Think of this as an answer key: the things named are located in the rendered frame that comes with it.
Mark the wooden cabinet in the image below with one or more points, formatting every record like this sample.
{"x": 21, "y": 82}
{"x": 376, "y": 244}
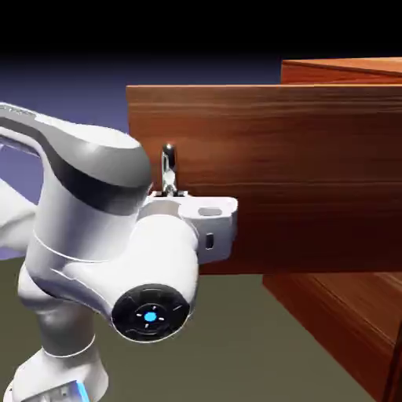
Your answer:
{"x": 351, "y": 317}

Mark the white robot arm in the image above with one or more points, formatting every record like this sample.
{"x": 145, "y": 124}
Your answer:
{"x": 91, "y": 226}

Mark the wooden cabinet door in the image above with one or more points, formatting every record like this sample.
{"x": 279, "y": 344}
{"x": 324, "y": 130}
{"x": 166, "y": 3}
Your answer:
{"x": 298, "y": 176}

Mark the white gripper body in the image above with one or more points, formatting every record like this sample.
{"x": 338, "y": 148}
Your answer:
{"x": 216, "y": 229}

